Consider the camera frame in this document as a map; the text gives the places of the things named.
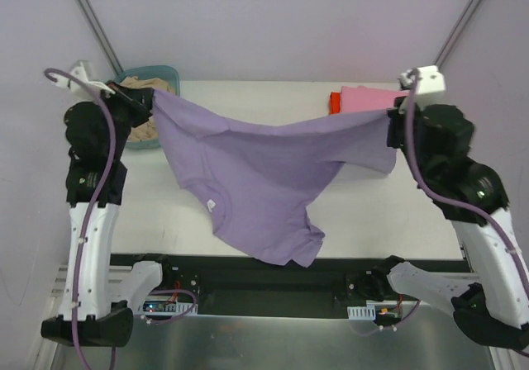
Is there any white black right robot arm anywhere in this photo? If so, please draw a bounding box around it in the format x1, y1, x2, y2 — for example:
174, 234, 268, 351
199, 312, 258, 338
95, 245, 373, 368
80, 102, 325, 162
355, 97, 528, 355

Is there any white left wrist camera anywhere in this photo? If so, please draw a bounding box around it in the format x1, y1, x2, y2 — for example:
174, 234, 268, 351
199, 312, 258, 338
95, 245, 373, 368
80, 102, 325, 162
52, 60, 116, 100

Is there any left aluminium frame post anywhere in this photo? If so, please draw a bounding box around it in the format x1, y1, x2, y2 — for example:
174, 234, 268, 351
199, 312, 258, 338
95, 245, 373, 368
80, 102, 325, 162
74, 0, 123, 75

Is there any aluminium front rail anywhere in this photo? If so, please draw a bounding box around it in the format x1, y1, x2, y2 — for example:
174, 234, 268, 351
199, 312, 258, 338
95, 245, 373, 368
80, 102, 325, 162
50, 265, 132, 320

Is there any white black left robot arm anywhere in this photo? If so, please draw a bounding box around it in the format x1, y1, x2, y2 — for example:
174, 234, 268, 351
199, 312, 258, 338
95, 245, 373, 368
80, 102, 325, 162
41, 83, 175, 348

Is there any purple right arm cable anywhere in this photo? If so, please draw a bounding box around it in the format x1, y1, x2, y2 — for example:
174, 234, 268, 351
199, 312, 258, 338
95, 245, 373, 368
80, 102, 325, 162
350, 68, 529, 338

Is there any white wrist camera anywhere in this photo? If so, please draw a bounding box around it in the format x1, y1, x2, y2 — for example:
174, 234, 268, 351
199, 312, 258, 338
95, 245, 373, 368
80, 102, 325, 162
52, 60, 116, 100
398, 65, 446, 97

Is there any purple t-shirt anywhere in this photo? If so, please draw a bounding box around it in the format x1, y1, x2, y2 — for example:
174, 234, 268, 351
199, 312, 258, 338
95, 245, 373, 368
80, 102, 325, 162
153, 91, 396, 267

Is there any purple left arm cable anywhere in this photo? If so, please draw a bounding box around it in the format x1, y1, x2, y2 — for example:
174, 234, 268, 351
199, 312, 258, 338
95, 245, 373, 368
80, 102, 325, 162
43, 68, 198, 370

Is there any right aluminium frame post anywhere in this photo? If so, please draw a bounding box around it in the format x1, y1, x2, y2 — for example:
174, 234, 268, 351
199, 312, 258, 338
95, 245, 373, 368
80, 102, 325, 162
434, 0, 485, 70

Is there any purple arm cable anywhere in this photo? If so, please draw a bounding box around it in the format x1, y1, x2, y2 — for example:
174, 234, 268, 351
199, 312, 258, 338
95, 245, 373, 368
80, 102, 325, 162
43, 68, 198, 370
350, 68, 529, 338

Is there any pink folded t-shirt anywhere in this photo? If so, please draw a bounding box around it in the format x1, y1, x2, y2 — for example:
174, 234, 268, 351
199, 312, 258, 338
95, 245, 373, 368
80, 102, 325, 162
340, 86, 408, 113

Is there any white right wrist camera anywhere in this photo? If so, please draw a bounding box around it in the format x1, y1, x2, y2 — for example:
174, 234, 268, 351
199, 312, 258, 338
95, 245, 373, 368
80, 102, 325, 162
398, 65, 446, 97

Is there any beige crumpled t-shirt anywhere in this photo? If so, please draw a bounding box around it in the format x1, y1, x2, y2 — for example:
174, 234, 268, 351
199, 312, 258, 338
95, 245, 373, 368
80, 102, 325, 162
121, 76, 177, 143

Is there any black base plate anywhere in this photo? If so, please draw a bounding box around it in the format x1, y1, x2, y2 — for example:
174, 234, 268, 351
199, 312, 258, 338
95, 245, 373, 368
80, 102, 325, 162
111, 254, 422, 317

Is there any teal plastic basket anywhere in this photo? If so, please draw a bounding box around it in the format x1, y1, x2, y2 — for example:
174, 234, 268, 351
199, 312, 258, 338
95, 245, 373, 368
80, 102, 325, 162
114, 65, 180, 150

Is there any orange folded t-shirt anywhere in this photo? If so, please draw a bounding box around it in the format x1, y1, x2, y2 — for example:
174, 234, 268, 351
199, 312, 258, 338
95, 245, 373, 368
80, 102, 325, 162
329, 92, 341, 115

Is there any aluminium frame post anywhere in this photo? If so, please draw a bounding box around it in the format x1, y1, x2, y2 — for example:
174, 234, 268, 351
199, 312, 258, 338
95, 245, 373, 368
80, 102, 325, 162
434, 0, 485, 70
74, 0, 123, 75

